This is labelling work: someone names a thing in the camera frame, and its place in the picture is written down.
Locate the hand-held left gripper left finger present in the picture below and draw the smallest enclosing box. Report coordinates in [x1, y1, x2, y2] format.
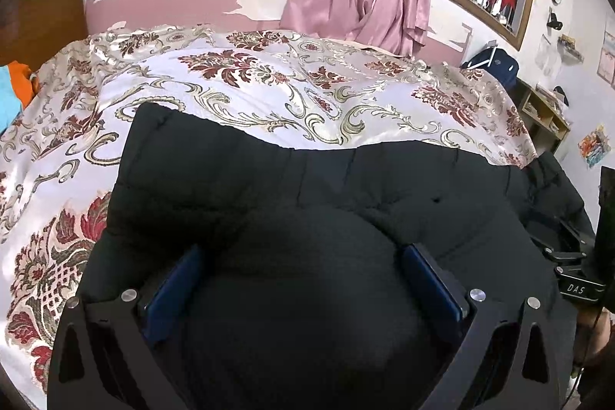
[48, 244, 208, 410]

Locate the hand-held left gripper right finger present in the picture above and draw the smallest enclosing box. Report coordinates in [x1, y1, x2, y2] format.
[396, 242, 562, 410]

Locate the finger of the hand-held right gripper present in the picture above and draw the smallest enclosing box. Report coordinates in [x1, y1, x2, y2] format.
[526, 218, 589, 262]

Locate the dark puffer jacket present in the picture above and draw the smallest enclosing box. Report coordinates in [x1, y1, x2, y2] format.
[45, 103, 599, 410]

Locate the person's right hand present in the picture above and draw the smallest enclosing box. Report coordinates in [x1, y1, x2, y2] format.
[577, 308, 615, 367]

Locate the wooden shelf unit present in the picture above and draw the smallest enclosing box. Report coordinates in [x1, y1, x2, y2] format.
[508, 76, 572, 157]

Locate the dark blue backpack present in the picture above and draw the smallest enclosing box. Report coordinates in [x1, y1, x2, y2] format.
[460, 47, 520, 93]

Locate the white paper sheet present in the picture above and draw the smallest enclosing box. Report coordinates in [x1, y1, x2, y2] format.
[534, 34, 557, 75]

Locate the floral satin bedspread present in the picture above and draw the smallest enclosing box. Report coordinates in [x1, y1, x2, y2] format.
[0, 25, 540, 410]

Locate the light blue cloth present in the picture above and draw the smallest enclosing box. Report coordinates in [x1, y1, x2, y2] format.
[0, 65, 25, 134]

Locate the orange cloth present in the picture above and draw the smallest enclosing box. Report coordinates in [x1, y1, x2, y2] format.
[8, 61, 43, 109]

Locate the wooden headboard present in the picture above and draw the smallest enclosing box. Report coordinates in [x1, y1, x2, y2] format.
[0, 0, 90, 66]

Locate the colourful wall poster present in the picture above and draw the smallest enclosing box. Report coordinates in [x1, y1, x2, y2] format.
[578, 124, 612, 171]

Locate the wall calendar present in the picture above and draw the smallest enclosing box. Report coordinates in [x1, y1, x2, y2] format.
[597, 17, 615, 85]

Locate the small wall shelf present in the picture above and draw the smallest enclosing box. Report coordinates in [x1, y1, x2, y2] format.
[557, 34, 584, 65]

